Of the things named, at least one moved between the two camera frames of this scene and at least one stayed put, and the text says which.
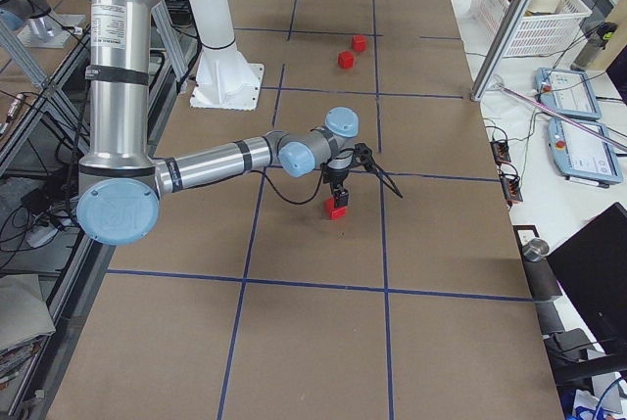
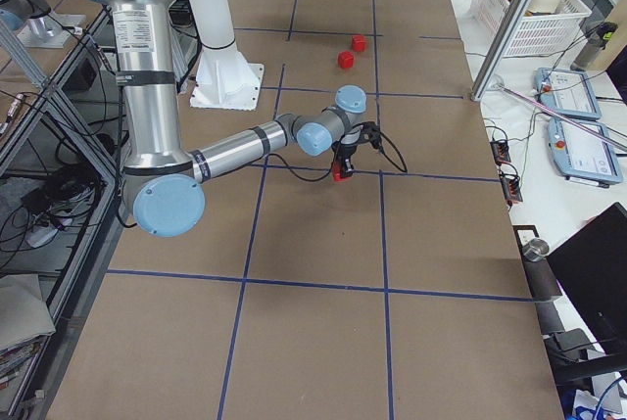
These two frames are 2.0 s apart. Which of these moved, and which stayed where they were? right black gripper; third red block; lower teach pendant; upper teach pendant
Moved: right black gripper
Stayed: third red block; lower teach pendant; upper teach pendant
